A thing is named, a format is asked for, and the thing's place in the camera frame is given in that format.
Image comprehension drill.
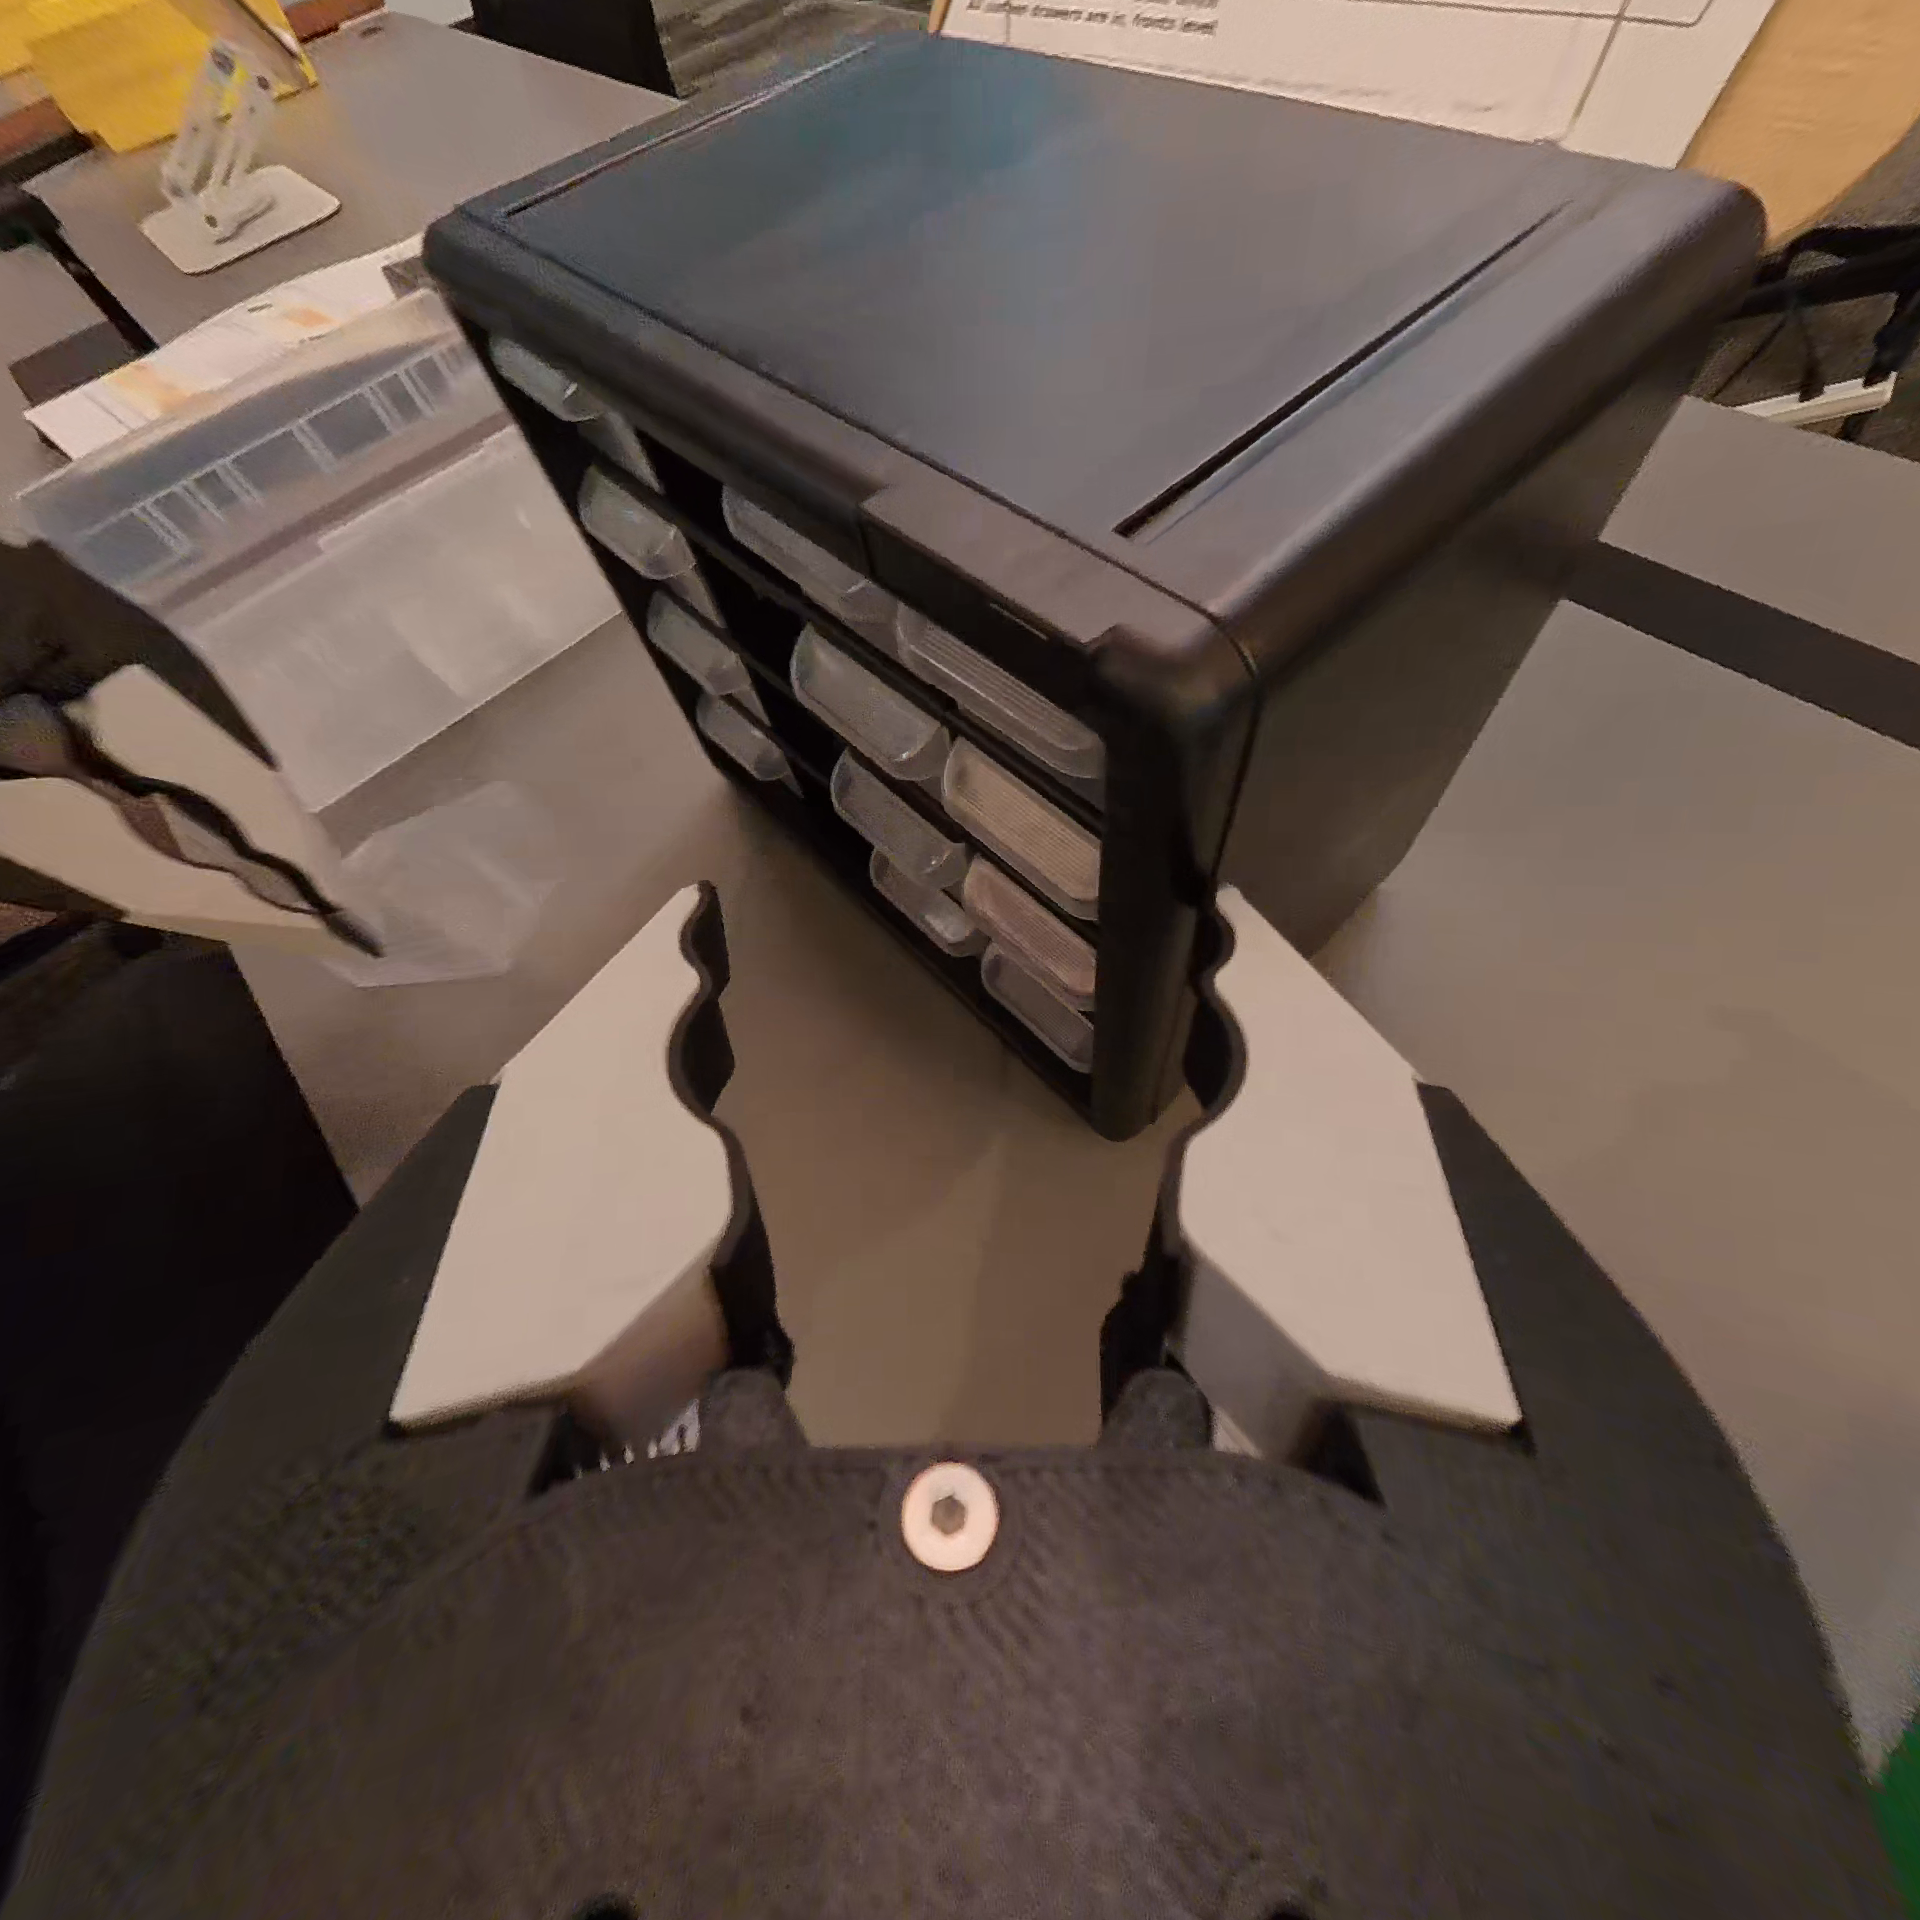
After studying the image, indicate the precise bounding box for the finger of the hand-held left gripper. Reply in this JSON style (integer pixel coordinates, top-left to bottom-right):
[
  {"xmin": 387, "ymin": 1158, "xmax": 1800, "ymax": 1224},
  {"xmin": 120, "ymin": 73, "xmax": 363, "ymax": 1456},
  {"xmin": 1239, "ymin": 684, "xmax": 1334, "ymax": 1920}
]
[
  {"xmin": 0, "ymin": 698, "xmax": 376, "ymax": 959},
  {"xmin": 60, "ymin": 662, "xmax": 383, "ymax": 954}
]

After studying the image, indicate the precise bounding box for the instruction sheet on stand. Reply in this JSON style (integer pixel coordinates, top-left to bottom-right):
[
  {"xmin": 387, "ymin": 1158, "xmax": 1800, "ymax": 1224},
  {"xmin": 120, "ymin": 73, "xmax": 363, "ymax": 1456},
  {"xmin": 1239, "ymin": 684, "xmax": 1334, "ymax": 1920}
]
[{"xmin": 930, "ymin": 0, "xmax": 1920, "ymax": 227}]

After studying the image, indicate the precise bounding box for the white phone stand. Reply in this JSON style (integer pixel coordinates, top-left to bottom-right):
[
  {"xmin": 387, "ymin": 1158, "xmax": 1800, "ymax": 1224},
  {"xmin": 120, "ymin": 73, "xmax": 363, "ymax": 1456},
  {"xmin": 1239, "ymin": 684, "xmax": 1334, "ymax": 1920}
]
[{"xmin": 139, "ymin": 36, "xmax": 339, "ymax": 276}]

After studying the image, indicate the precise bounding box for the black drawer cabinet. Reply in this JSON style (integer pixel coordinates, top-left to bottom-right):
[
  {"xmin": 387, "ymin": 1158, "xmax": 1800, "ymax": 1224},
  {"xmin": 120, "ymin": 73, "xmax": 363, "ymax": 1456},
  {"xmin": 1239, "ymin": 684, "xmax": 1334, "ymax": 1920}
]
[{"xmin": 422, "ymin": 33, "xmax": 1764, "ymax": 1144}]

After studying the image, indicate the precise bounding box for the yellow envelope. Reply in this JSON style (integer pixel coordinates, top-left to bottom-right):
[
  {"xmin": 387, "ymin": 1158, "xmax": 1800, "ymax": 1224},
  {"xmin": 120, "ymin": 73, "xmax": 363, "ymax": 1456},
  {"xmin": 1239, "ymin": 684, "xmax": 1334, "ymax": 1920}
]
[{"xmin": 0, "ymin": 0, "xmax": 319, "ymax": 154}]

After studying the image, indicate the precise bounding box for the translucent plastic bin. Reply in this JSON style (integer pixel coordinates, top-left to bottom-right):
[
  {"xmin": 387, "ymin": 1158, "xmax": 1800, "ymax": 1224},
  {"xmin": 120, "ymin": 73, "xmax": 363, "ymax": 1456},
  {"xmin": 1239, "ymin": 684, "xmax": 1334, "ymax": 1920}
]
[{"xmin": 16, "ymin": 294, "xmax": 624, "ymax": 993}]

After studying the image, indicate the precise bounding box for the black office chair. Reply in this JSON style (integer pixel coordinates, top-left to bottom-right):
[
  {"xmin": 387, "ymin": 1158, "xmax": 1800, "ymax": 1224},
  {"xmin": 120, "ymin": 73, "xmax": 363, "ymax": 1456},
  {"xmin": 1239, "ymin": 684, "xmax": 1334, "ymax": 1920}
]
[{"xmin": 470, "ymin": 0, "xmax": 676, "ymax": 99}]

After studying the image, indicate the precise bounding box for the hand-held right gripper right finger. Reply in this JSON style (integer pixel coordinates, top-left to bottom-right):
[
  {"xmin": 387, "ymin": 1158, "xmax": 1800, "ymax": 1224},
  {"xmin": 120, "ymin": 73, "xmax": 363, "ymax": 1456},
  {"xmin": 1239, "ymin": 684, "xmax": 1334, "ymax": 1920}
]
[{"xmin": 1107, "ymin": 884, "xmax": 1526, "ymax": 1468}]

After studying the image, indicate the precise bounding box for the folded paper leaflet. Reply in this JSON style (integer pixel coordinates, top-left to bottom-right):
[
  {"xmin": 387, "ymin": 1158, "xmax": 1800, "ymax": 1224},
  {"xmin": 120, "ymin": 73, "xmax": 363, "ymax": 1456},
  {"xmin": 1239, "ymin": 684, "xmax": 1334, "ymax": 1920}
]
[{"xmin": 23, "ymin": 248, "xmax": 436, "ymax": 459}]

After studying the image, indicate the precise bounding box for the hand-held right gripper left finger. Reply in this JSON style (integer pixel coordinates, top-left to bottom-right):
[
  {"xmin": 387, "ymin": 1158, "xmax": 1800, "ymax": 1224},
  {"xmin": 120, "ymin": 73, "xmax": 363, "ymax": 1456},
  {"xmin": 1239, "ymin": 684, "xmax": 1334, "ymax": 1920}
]
[{"xmin": 391, "ymin": 882, "xmax": 792, "ymax": 1444}]

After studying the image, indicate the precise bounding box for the set of clear cabinet drawers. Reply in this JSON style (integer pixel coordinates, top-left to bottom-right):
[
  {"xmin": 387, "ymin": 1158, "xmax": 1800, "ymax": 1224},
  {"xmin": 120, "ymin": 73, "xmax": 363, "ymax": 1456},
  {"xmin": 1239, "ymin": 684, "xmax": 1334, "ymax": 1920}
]
[{"xmin": 486, "ymin": 336, "xmax": 1114, "ymax": 1075}]

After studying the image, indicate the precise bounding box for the person's black clothing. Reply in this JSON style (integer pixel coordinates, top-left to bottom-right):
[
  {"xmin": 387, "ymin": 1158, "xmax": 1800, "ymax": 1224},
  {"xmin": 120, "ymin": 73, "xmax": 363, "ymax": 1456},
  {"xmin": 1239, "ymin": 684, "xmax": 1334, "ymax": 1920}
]
[{"xmin": 0, "ymin": 931, "xmax": 360, "ymax": 1802}]

